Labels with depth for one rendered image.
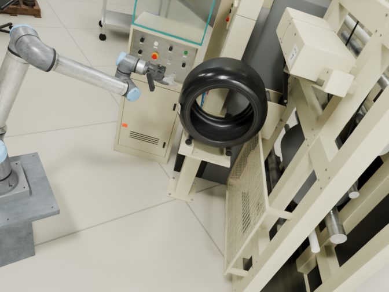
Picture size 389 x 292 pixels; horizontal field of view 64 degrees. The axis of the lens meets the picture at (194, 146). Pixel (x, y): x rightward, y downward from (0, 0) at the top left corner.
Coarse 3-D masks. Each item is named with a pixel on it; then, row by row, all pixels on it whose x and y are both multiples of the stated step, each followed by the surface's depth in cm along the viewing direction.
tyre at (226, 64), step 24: (192, 72) 190; (216, 72) 175; (240, 72) 176; (192, 96) 182; (264, 96) 182; (192, 120) 215; (216, 120) 222; (240, 120) 219; (264, 120) 190; (216, 144) 202; (240, 144) 203
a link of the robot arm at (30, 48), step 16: (16, 48) 139; (32, 48) 136; (48, 48) 140; (32, 64) 140; (48, 64) 140; (64, 64) 147; (80, 64) 154; (80, 80) 158; (96, 80) 161; (112, 80) 168; (128, 80) 184; (128, 96) 178
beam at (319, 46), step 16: (288, 16) 170; (304, 16) 173; (288, 32) 161; (304, 32) 146; (320, 32) 154; (288, 48) 153; (304, 48) 134; (320, 48) 134; (336, 48) 140; (288, 64) 146; (304, 64) 139; (320, 64) 138; (336, 64) 137; (352, 64) 136
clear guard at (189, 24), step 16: (144, 0) 222; (160, 0) 221; (176, 0) 220; (192, 0) 219; (208, 0) 218; (144, 16) 229; (160, 16) 228; (176, 16) 227; (192, 16) 225; (208, 16) 224; (160, 32) 234; (176, 32) 234; (192, 32) 233
